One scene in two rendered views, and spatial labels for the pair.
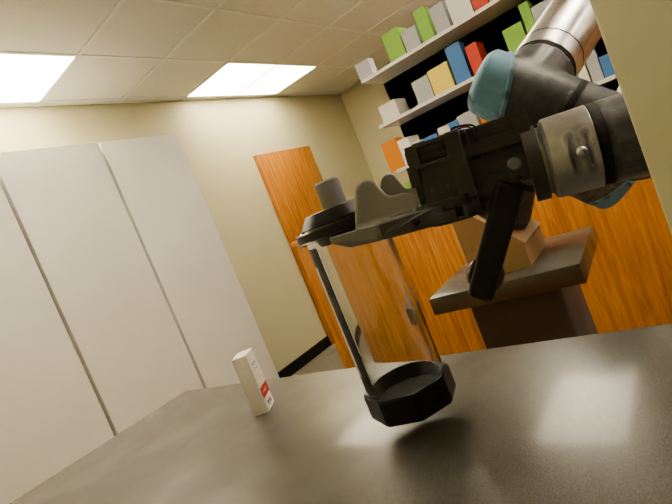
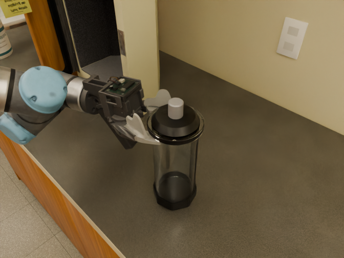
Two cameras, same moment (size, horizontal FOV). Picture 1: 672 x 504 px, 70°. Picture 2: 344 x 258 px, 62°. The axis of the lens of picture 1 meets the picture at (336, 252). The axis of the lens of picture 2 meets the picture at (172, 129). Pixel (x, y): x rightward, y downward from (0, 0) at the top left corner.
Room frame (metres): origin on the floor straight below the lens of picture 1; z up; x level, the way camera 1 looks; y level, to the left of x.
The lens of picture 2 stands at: (0.94, 0.02, 1.54)
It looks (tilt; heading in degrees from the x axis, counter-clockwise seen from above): 42 degrees down; 186
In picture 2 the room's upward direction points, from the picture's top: straight up
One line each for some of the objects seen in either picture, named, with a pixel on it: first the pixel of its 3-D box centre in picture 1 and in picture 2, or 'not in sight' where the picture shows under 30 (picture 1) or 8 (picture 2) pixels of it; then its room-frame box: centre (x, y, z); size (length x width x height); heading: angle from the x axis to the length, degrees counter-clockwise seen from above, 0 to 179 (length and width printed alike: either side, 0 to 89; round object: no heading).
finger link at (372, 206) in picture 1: (370, 210); (165, 102); (0.47, -0.05, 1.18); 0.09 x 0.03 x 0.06; 90
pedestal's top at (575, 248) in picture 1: (516, 268); not in sight; (1.10, -0.38, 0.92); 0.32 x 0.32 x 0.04; 55
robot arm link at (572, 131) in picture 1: (565, 154); (86, 94); (0.43, -0.23, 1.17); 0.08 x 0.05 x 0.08; 157
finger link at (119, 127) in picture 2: not in sight; (127, 126); (0.52, -0.12, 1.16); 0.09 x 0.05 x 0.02; 43
